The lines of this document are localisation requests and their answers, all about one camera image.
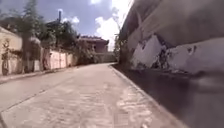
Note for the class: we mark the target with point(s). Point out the pale wall with panels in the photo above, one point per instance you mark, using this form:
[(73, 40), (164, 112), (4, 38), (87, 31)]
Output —
[(58, 60)]

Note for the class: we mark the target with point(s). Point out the building with red roof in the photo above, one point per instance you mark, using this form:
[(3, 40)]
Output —
[(96, 45)]

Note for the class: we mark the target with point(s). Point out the thin tree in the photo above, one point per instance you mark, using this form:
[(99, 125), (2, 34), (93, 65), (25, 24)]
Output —
[(117, 43)]

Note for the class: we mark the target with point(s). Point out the pole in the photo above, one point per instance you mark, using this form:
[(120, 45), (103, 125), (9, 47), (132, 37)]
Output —
[(59, 16)]

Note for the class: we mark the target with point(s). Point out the large grey peeling wall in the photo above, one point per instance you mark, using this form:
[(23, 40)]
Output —
[(180, 30)]

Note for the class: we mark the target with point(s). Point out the pale kerb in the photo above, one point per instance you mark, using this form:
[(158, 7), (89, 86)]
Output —
[(140, 90)]

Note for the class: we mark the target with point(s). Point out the grey cobbled road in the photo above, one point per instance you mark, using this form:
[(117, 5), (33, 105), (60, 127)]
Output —
[(83, 96)]

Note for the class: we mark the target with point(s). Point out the dark shaded pavement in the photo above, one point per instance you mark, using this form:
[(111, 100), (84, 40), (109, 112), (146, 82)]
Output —
[(186, 100)]

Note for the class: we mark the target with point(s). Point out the raised pavement strip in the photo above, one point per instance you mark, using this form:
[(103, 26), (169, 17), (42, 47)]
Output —
[(26, 75)]

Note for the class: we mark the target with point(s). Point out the group of trees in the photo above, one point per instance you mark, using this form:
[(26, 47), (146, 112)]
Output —
[(63, 33)]

